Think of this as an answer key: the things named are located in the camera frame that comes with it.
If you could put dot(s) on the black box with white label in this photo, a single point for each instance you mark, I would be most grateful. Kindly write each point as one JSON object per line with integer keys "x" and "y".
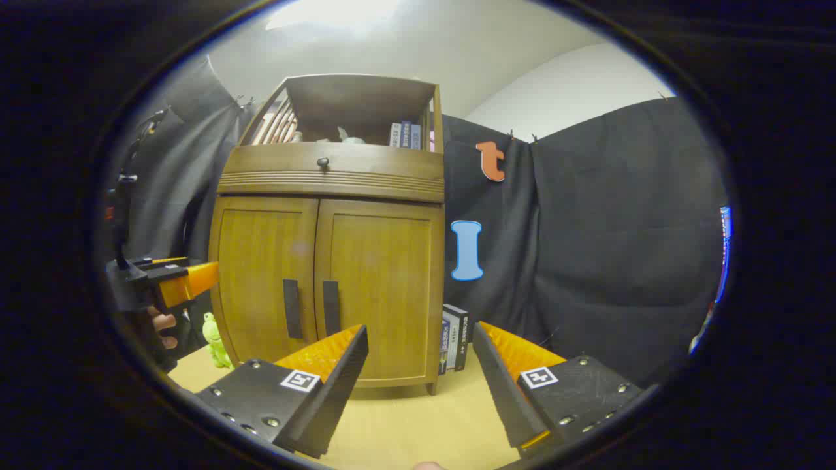
{"x": 460, "y": 336}

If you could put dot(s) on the white-spined book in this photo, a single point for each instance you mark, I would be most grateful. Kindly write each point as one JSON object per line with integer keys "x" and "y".
{"x": 395, "y": 135}

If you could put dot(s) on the white crumpled object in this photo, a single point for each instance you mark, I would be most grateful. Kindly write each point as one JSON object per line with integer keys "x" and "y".
{"x": 349, "y": 138}

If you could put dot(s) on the wooden shoe cabinet door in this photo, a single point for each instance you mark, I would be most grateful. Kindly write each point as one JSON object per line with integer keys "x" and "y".
{"x": 385, "y": 261}
{"x": 258, "y": 261}

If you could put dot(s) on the dark blue book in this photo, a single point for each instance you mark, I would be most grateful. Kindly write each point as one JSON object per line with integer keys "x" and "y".
{"x": 405, "y": 134}

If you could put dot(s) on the green frog plush toy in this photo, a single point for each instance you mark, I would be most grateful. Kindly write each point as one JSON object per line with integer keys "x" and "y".
{"x": 214, "y": 339}

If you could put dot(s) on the light blue book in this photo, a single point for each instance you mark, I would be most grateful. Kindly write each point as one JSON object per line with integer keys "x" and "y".
{"x": 415, "y": 137}

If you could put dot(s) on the blue and white book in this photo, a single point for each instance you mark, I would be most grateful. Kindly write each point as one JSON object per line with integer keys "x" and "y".
{"x": 444, "y": 346}

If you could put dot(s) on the black backdrop cloth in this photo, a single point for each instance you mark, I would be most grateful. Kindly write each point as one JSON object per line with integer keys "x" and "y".
{"x": 620, "y": 228}

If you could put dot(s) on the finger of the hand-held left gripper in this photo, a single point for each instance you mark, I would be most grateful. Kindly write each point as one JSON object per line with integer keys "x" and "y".
{"x": 189, "y": 284}

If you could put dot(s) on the wooden double-door shoe cabinet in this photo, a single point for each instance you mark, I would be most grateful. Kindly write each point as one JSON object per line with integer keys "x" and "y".
{"x": 379, "y": 176}

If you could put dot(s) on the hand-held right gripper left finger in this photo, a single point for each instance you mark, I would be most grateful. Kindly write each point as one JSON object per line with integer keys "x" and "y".
{"x": 333, "y": 391}

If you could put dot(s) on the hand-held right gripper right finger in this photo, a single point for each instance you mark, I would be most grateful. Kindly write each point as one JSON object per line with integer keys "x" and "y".
{"x": 499, "y": 385}

